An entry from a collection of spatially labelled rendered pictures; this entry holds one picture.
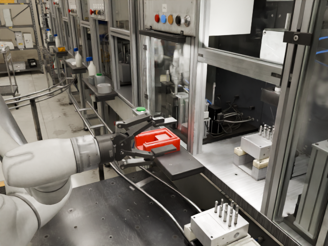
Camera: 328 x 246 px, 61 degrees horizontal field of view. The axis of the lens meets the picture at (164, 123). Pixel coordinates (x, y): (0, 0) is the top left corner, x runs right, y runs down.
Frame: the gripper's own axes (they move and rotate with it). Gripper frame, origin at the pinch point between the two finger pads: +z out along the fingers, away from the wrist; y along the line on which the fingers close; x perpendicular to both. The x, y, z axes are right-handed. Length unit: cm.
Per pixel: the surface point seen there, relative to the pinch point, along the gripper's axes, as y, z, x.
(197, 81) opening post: 9.2, 22.0, 18.6
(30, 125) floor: -112, -40, 319
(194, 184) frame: -54, 38, 40
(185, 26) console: 27.8, 20.0, 24.7
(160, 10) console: 33, 20, 45
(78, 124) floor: -112, 17, 294
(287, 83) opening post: 17.7, 21.5, -20.2
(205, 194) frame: -54, 38, 30
